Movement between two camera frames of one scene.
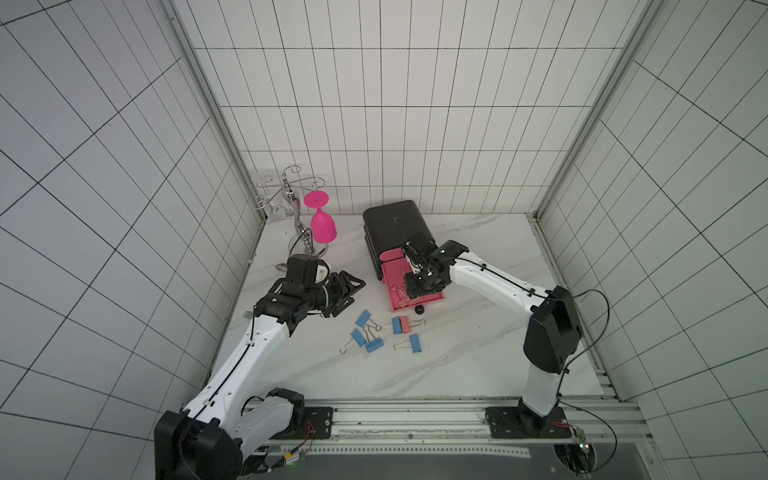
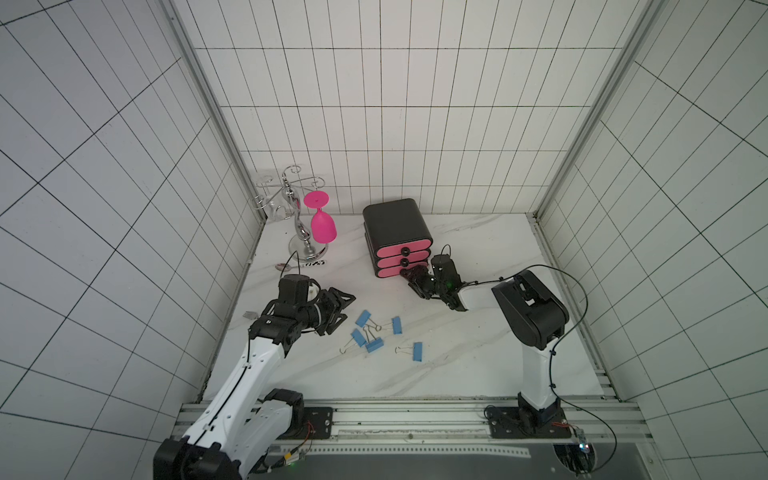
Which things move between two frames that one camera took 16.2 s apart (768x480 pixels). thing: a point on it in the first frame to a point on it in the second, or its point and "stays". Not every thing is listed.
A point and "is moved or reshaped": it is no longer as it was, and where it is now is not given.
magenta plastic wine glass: x=323 y=227 stays
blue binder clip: x=357 y=339 stays
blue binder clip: x=373 y=342 stays
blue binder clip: x=415 y=342 is moved or reshaped
